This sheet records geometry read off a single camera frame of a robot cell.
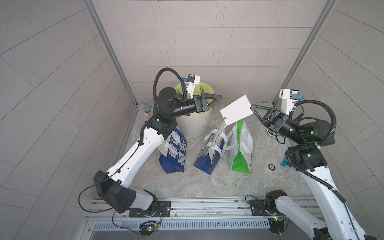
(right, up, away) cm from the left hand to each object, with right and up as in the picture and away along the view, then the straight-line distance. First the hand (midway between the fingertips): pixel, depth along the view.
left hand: (219, 101), depth 55 cm
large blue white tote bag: (-21, -24, +19) cm, 37 cm away
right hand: (+9, -5, -7) cm, 12 cm away
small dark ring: (+34, -35, +30) cm, 57 cm away
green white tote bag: (+11, -22, +12) cm, 28 cm away
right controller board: (+28, -57, +14) cm, 65 cm away
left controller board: (-30, -55, +10) cm, 64 cm away
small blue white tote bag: (-1, -19, +14) cm, 24 cm away
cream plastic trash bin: (-10, -11, +30) cm, 33 cm away
